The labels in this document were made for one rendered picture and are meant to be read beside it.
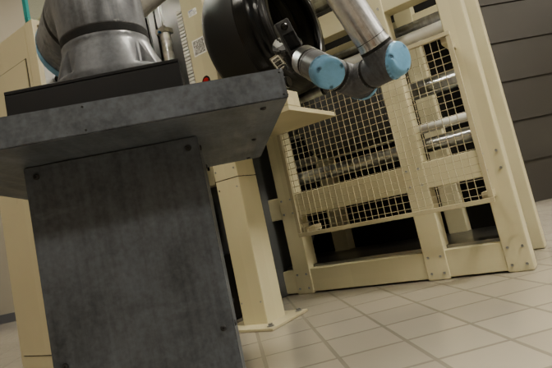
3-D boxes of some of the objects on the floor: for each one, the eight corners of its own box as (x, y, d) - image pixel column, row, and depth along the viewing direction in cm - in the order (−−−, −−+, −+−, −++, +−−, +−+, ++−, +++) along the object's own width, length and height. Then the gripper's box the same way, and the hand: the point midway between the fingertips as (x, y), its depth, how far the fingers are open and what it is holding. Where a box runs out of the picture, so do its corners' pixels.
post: (243, 328, 196) (137, -201, 225) (262, 318, 207) (158, -184, 237) (268, 326, 189) (155, -219, 218) (286, 316, 200) (177, -201, 229)
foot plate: (221, 333, 194) (219, 328, 194) (259, 315, 216) (258, 310, 217) (273, 330, 180) (272, 324, 180) (308, 310, 202) (306, 305, 202)
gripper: (297, 80, 144) (272, 63, 162) (322, 66, 146) (294, 51, 163) (287, 57, 140) (262, 42, 157) (313, 41, 141) (285, 29, 158)
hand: (276, 39), depth 158 cm, fingers closed
